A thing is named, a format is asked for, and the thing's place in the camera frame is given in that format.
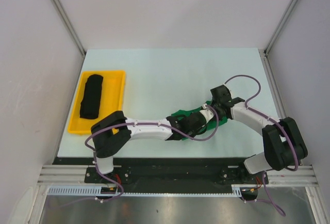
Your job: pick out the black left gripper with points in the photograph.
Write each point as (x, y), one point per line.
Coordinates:
(197, 130)

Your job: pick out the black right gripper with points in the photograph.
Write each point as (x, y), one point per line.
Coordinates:
(213, 101)

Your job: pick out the green t-shirt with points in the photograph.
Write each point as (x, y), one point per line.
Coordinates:
(212, 126)

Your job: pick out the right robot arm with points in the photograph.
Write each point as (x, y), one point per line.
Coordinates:
(283, 144)

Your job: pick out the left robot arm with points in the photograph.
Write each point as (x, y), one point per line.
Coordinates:
(113, 132)

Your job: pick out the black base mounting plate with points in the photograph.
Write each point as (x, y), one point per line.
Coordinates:
(158, 184)

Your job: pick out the yellow plastic tray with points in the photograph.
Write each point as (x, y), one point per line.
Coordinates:
(111, 100)

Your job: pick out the rolled black t-shirt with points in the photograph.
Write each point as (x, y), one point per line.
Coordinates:
(90, 104)

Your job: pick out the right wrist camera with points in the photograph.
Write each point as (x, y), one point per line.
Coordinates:
(228, 90)

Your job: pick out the right aluminium corner post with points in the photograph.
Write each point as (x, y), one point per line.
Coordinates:
(279, 28)

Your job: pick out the aluminium corner post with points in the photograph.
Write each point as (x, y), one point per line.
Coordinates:
(279, 28)
(58, 6)

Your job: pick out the white slotted cable duct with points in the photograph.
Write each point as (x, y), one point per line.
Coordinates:
(108, 191)

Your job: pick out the left aluminium corner post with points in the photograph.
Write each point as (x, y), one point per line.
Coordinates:
(58, 6)

